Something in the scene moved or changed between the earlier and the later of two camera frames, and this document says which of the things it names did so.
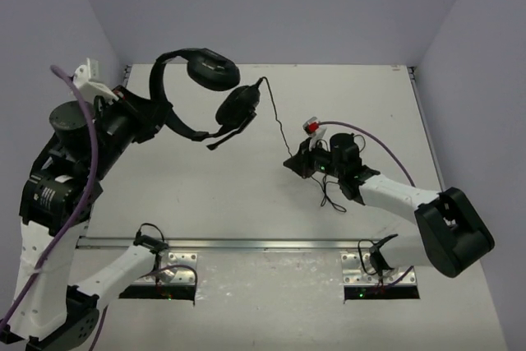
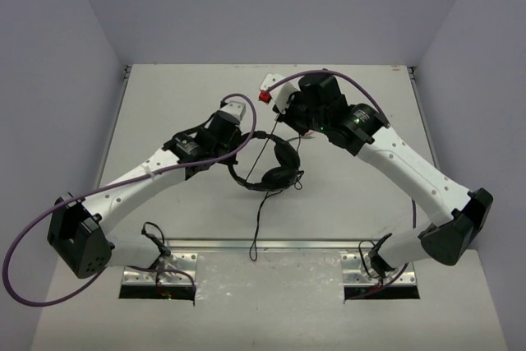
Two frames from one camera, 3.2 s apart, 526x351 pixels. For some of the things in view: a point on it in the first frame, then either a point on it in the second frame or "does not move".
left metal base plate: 178,275 does not move
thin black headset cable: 326,197 -> 252,251
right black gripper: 297,163 -> 288,117
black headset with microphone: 213,71 -> 288,174
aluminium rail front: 242,243 does not move
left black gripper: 144,113 -> 230,137
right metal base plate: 353,274 does not move
